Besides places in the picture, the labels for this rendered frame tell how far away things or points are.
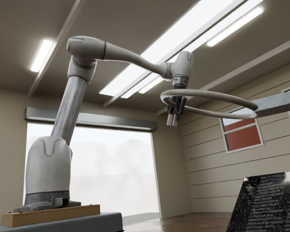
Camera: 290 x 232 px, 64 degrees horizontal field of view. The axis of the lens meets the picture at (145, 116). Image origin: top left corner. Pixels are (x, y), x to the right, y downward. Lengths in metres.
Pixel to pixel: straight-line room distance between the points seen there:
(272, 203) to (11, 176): 6.43
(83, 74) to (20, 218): 0.77
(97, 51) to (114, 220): 0.78
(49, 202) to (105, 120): 6.89
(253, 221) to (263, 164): 7.12
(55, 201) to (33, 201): 0.08
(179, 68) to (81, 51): 0.54
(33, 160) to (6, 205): 5.92
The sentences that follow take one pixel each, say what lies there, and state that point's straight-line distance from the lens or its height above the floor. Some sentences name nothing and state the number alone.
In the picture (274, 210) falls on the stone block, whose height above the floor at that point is 0.75.
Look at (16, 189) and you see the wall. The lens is 6.89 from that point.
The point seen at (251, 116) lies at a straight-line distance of 1.26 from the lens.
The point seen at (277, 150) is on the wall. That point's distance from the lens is 7.83.
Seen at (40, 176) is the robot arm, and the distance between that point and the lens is 0.92.
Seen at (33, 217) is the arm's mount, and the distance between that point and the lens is 0.83.
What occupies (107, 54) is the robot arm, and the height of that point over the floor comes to 1.54.
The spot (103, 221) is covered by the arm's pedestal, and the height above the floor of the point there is 0.78.
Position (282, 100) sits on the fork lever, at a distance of 1.07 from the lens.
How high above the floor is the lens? 0.85
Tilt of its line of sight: 19 degrees up
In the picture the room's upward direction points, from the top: 6 degrees counter-clockwise
